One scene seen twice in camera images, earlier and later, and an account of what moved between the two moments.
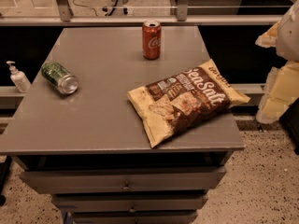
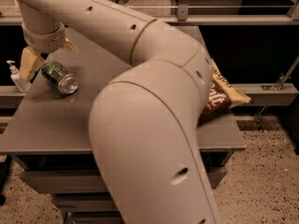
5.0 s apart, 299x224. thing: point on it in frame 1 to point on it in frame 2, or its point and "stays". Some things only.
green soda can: [59, 77] stays
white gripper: [290, 36] to [43, 41]
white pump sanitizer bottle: [19, 78] stays
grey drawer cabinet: [75, 134] stays
